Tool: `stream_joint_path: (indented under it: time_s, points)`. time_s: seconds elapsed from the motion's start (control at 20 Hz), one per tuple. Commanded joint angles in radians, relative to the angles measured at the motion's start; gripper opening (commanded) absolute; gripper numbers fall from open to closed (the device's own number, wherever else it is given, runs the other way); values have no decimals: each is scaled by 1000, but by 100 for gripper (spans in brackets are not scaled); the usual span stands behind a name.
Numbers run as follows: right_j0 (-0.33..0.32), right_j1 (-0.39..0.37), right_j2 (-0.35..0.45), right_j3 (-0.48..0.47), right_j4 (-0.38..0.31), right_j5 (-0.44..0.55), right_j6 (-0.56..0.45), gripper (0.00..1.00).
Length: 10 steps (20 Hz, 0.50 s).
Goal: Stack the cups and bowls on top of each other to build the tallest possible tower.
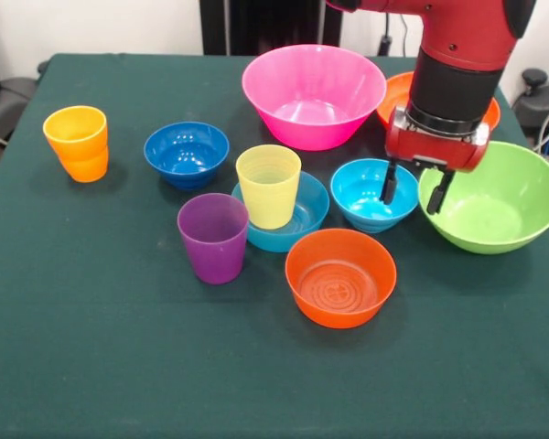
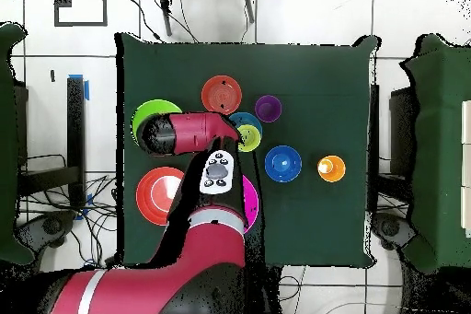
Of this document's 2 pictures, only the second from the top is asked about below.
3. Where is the green covered side table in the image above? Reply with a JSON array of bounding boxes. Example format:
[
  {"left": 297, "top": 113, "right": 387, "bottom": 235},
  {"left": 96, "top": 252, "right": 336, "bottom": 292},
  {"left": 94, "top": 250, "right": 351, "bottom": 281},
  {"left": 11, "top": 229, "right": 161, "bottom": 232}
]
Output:
[
  {"left": 398, "top": 32, "right": 471, "bottom": 274},
  {"left": 0, "top": 21, "right": 36, "bottom": 266}
]

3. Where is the yellow plastic cup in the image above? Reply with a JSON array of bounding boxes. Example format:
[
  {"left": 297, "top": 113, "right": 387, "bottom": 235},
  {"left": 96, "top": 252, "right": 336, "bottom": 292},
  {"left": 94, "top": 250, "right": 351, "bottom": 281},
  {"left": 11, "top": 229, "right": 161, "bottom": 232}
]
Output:
[{"left": 236, "top": 123, "right": 263, "bottom": 153}]

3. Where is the purple plastic cup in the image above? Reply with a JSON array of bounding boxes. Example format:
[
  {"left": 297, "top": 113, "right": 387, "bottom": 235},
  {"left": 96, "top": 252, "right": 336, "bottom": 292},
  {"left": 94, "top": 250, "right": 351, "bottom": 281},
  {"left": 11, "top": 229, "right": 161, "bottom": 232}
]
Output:
[{"left": 254, "top": 94, "right": 283, "bottom": 123}]

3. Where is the large pink bowl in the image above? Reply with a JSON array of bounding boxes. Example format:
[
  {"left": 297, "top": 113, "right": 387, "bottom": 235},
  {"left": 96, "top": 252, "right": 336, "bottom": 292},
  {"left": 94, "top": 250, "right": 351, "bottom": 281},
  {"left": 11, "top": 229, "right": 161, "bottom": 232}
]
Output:
[{"left": 240, "top": 173, "right": 260, "bottom": 235}]

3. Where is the black metal stand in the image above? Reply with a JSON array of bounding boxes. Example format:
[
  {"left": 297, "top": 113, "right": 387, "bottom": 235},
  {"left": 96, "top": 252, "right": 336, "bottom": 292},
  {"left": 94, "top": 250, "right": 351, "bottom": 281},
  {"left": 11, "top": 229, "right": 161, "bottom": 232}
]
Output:
[{"left": 16, "top": 75, "right": 87, "bottom": 214}]

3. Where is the large red-orange bowl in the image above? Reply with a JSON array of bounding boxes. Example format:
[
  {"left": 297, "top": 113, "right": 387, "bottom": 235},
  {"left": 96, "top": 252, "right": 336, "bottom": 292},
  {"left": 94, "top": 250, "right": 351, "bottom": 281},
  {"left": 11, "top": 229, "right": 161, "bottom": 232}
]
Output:
[{"left": 135, "top": 166, "right": 186, "bottom": 227}]

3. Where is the blue tape strip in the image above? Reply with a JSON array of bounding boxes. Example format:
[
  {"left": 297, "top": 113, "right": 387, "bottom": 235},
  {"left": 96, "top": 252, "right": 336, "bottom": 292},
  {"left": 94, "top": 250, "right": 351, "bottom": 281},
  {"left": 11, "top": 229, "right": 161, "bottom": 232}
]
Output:
[{"left": 68, "top": 74, "right": 90, "bottom": 101}]

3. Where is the tangle of floor cables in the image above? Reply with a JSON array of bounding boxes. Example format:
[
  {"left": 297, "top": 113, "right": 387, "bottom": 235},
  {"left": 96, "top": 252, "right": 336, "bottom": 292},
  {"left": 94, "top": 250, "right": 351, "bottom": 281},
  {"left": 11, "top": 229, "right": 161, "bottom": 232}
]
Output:
[{"left": 17, "top": 173, "right": 119, "bottom": 269}]

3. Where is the black floor cable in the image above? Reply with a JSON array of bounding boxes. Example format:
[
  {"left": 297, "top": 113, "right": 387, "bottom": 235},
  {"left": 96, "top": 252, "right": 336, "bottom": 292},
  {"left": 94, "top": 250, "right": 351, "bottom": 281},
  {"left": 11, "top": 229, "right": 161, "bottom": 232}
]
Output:
[{"left": 122, "top": 0, "right": 164, "bottom": 42}]

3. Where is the small orange bowl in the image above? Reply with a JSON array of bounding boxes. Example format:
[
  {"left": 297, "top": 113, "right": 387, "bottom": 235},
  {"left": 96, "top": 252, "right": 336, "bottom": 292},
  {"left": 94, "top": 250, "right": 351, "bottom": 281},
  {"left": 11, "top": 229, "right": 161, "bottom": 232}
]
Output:
[{"left": 201, "top": 75, "right": 244, "bottom": 117}]

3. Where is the large lime green bowl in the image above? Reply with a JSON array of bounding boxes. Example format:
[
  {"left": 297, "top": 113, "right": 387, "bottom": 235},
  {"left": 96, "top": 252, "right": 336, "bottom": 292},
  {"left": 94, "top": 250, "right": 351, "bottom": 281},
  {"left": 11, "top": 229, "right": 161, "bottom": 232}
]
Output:
[{"left": 131, "top": 99, "right": 184, "bottom": 145}]

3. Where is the medium blue bowl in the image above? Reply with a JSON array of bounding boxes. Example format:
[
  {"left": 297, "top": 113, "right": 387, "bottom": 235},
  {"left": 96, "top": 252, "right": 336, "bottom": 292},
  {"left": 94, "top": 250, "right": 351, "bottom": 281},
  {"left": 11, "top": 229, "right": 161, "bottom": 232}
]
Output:
[{"left": 227, "top": 111, "right": 264, "bottom": 136}]

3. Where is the small dark blue bowl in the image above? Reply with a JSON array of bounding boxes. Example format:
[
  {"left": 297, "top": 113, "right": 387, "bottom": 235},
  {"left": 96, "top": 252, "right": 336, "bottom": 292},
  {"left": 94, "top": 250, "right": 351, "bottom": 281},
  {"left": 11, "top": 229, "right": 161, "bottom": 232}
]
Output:
[{"left": 263, "top": 145, "right": 304, "bottom": 183}]

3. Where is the orange plastic cup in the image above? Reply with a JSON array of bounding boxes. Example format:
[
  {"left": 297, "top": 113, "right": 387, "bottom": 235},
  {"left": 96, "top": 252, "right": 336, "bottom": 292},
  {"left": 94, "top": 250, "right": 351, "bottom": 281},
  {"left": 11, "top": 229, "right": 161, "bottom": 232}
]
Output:
[{"left": 316, "top": 154, "right": 347, "bottom": 183}]

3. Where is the dark green table cloth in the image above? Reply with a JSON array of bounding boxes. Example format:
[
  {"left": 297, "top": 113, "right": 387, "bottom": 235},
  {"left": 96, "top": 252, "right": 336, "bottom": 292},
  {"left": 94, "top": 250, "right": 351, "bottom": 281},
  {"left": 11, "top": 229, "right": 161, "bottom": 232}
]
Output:
[{"left": 114, "top": 31, "right": 382, "bottom": 269}]

